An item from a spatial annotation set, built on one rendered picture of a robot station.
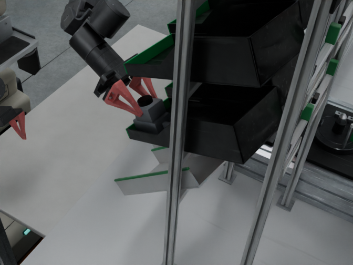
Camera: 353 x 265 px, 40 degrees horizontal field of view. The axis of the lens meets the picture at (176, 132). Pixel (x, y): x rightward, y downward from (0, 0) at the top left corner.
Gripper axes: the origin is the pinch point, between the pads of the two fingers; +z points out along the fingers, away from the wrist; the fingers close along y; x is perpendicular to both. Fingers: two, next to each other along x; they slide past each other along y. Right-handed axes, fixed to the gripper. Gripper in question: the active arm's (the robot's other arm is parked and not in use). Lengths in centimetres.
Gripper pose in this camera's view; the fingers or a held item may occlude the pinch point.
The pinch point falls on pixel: (147, 106)
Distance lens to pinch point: 93.4
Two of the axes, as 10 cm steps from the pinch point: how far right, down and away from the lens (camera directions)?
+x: -3.8, 4.5, 8.1
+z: 6.8, 7.3, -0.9
